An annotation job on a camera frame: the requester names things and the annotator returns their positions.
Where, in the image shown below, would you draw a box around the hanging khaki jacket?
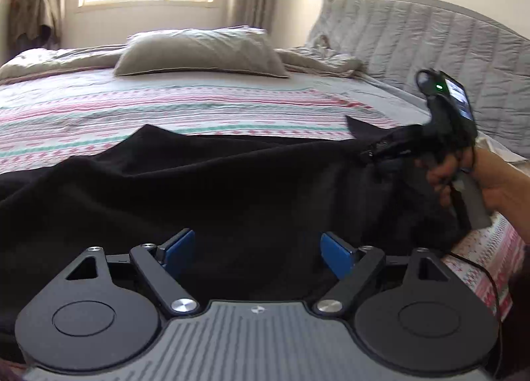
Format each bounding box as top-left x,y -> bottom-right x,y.
8,0 -> 64,55

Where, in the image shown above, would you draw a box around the grey pillow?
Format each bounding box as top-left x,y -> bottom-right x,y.
114,26 -> 289,78

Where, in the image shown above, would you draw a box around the patterned bedspread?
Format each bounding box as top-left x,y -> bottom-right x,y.
0,68 -> 527,319

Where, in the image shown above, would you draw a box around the black pants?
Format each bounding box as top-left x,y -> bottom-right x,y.
1,119 -> 466,361

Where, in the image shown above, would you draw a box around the person right hand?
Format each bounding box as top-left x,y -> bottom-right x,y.
415,148 -> 529,219

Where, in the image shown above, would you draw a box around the folded grey duvet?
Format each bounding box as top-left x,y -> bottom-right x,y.
1,44 -> 126,84

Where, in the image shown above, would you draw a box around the crumpled grey blanket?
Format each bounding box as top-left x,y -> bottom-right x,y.
275,34 -> 363,78

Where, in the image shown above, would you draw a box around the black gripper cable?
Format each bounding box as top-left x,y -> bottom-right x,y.
442,249 -> 504,379

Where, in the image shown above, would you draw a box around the grey quilted headboard cover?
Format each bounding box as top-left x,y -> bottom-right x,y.
307,0 -> 529,157

